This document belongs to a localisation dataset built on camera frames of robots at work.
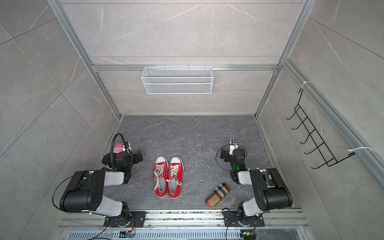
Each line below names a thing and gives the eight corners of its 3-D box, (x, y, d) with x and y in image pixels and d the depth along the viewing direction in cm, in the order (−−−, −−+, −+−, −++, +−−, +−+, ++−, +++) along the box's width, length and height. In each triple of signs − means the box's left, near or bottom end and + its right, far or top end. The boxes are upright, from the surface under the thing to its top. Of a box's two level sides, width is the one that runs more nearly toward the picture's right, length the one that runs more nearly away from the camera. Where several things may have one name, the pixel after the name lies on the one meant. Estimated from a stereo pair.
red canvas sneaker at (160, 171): (154, 199, 82) (150, 194, 75) (155, 161, 96) (152, 155, 90) (169, 196, 82) (167, 192, 76) (167, 160, 97) (165, 153, 90)
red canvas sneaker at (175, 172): (165, 198, 82) (163, 195, 76) (170, 161, 97) (168, 155, 91) (181, 198, 82) (180, 195, 76) (183, 161, 97) (183, 155, 91)
